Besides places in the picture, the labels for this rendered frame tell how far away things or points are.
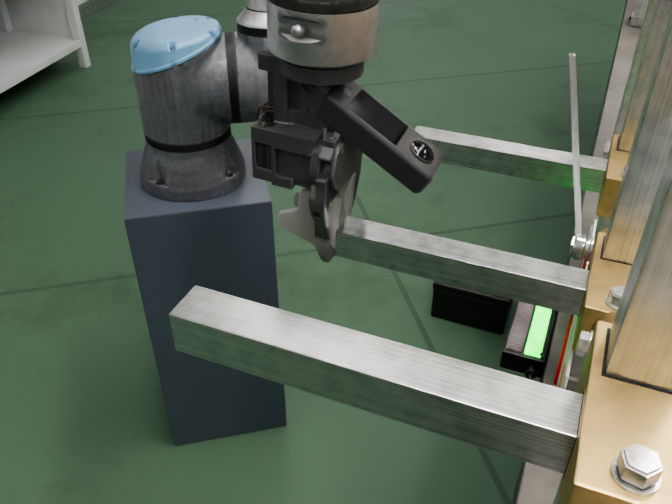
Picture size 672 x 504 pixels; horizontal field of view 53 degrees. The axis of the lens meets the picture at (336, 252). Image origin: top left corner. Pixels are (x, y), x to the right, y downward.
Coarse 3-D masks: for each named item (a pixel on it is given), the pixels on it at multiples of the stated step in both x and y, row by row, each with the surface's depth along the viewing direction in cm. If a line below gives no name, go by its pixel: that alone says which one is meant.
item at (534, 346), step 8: (536, 312) 78; (544, 312) 78; (536, 320) 77; (544, 320) 77; (536, 328) 76; (544, 328) 76; (528, 336) 75; (536, 336) 75; (544, 336) 75; (528, 344) 74; (536, 344) 74; (528, 352) 73; (536, 352) 73
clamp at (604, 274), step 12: (600, 240) 61; (600, 252) 60; (588, 264) 64; (600, 264) 58; (612, 264) 58; (624, 264) 58; (588, 276) 58; (600, 276) 57; (612, 276) 57; (624, 276) 57; (588, 288) 56; (600, 288) 56; (588, 300) 54; (600, 300) 54; (588, 312) 54; (600, 312) 53; (576, 324) 59; (588, 324) 55; (576, 336) 56
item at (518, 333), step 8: (520, 304) 80; (528, 304) 80; (520, 312) 78; (528, 312) 78; (520, 320) 77; (528, 320) 77; (512, 328) 76; (520, 328) 76; (512, 336) 75; (520, 336) 75; (512, 344) 74; (520, 344) 74; (520, 352) 73
